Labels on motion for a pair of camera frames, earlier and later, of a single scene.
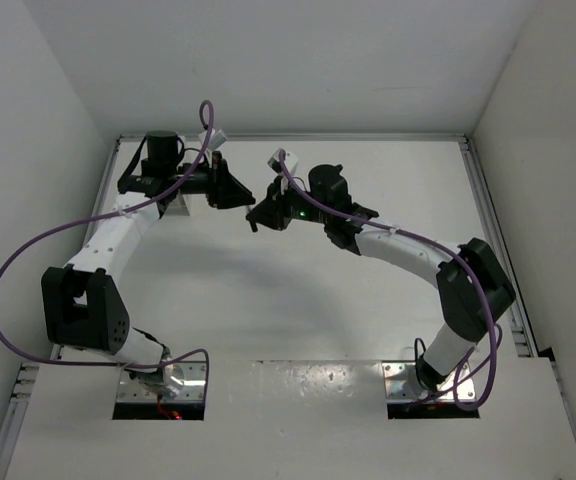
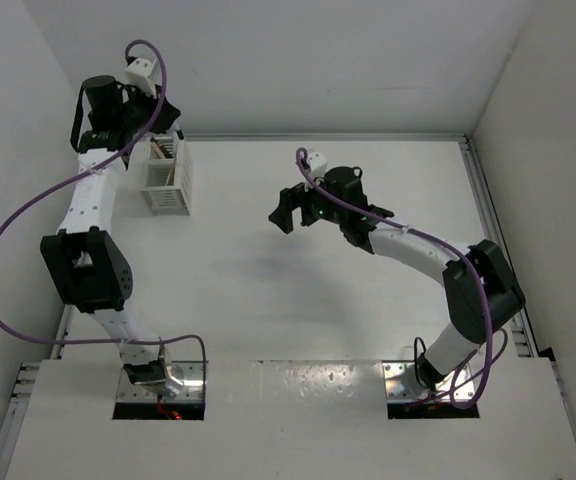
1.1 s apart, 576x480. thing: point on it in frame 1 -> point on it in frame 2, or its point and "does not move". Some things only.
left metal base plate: [187, 379] does not move
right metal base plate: [401, 382] does not move
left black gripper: [222, 189] -> [165, 117]
